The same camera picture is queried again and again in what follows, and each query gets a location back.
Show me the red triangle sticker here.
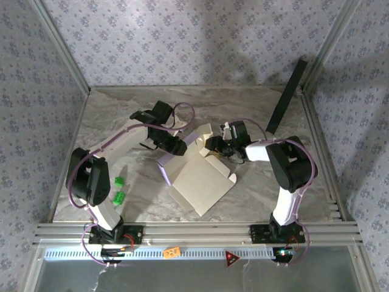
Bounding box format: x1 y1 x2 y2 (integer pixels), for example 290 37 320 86
224 249 242 269

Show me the thin black left gripper cable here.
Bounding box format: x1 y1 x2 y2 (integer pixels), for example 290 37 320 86
139 140 159 152

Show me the grey slotted cable duct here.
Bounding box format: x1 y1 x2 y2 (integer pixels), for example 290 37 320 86
44 247 276 262

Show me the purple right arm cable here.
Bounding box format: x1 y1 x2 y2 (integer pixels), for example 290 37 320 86
230 117 319 268

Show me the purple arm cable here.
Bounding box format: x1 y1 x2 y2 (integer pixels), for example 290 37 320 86
230 117 319 268
67 102 196 268

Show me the aluminium frame post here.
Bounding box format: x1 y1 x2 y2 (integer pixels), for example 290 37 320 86
301 0 363 92
29 0 92 94

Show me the black controller board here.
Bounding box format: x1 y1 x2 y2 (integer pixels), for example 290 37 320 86
271 246 297 264
100 247 135 264

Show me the long black bar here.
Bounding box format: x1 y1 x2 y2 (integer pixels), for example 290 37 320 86
266 58 309 134

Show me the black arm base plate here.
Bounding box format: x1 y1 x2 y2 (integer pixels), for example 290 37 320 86
249 223 306 245
88 224 145 245

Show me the aluminium side rail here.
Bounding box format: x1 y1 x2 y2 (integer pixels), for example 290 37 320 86
47 88 91 223
300 90 356 222

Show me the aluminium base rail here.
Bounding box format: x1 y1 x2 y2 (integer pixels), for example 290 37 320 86
32 221 364 248

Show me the orange paper label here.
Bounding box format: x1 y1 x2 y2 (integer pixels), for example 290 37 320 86
163 246 182 260

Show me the white lavender paper box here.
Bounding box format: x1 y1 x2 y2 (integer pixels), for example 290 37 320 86
157 123 238 217

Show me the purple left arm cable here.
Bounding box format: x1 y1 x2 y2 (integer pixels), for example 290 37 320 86
67 102 196 268

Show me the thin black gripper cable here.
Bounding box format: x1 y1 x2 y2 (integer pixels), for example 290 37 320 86
225 151 247 165
139 140 159 152

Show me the thin black right gripper cable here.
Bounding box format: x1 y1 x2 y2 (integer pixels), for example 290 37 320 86
225 151 247 165

